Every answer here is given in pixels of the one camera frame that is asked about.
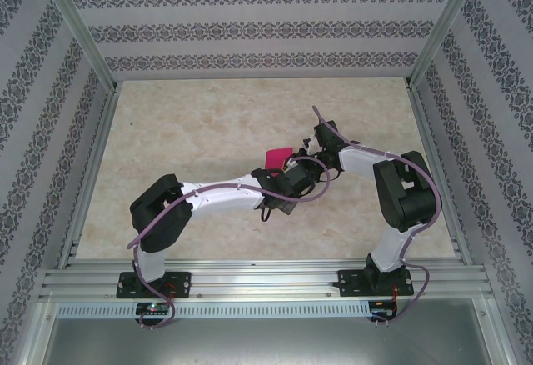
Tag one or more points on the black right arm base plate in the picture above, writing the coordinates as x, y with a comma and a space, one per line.
347, 281

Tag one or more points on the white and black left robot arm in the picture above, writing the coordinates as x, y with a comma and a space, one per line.
220, 196

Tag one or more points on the aluminium mounting rail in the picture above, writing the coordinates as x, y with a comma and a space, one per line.
266, 281

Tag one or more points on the aluminium side rail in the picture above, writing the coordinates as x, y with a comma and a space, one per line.
426, 131
91, 173

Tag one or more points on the pink paper sheet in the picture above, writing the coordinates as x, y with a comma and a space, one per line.
277, 157

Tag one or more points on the aluminium frame post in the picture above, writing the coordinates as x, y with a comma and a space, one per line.
83, 27
443, 27

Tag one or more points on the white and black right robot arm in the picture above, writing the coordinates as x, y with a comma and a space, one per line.
358, 163

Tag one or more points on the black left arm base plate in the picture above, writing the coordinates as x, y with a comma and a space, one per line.
183, 283

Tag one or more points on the grey metal sheet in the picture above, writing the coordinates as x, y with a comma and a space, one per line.
266, 340

